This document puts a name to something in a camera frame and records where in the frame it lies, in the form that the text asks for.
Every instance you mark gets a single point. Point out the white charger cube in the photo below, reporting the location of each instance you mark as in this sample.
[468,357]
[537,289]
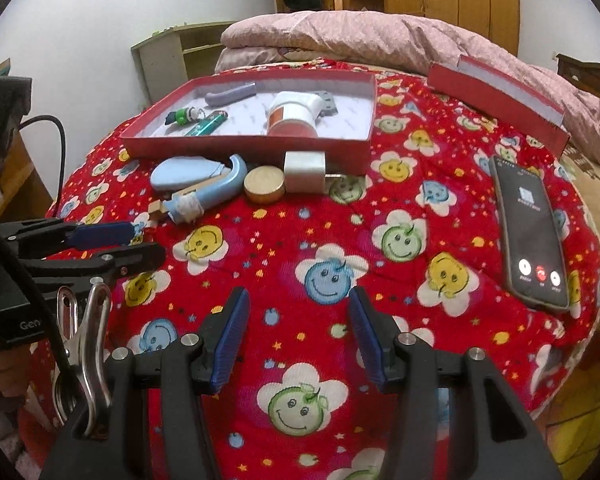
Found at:
[302,175]

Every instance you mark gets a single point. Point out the round wooden disc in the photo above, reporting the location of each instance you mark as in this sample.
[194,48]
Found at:
[264,182]

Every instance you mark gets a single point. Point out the black smartphone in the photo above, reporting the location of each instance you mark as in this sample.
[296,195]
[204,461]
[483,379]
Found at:
[530,230]

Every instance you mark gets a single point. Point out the red cardboard box tray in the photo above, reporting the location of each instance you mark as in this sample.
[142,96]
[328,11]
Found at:
[330,155]

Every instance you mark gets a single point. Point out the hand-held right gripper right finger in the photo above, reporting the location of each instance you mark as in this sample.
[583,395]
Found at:
[367,340]

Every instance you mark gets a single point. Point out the pink quilt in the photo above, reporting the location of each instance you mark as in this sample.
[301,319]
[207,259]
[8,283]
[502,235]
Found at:
[380,35]

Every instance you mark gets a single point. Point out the grey studded building plate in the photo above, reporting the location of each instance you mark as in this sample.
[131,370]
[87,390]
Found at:
[328,102]

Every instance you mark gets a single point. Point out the brown printed blanket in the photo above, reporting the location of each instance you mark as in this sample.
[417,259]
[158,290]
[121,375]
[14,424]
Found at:
[590,400]

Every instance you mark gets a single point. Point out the dark wooden headboard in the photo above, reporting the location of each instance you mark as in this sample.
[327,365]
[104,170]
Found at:
[595,75]

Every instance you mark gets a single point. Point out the white jar orange label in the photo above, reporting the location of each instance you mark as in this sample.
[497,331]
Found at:
[290,120]

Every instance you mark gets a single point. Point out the green lighter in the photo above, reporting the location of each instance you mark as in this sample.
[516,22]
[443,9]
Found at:
[207,125]

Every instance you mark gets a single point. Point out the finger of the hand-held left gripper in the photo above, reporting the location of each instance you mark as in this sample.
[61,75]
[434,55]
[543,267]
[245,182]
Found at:
[120,260]
[100,234]

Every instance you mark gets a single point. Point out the red flower printed blanket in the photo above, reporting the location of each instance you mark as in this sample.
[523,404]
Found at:
[305,210]

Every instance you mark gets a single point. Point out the red cardboard box lid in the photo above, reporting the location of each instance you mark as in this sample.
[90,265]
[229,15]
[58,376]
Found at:
[495,100]

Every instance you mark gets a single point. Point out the beige bedside shelf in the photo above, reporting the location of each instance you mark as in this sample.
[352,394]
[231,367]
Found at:
[160,65]

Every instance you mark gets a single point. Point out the grey-blue curved plastic piece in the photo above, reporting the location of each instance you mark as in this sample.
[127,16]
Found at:
[230,95]

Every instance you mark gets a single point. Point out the wooden desk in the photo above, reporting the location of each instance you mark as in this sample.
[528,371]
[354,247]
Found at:
[15,175]

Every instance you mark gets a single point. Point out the metal spring clip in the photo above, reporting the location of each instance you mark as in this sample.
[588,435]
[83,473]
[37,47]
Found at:
[92,340]

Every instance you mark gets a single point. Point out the small green toy figure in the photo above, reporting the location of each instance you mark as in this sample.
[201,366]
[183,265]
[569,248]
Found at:
[181,117]

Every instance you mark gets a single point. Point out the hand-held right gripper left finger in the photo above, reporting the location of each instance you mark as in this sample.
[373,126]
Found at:
[230,340]

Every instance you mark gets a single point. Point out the light blue teardrop case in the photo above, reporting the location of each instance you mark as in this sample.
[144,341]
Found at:
[185,172]

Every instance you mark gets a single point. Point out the small wooden piece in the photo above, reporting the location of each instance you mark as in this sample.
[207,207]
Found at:
[156,207]

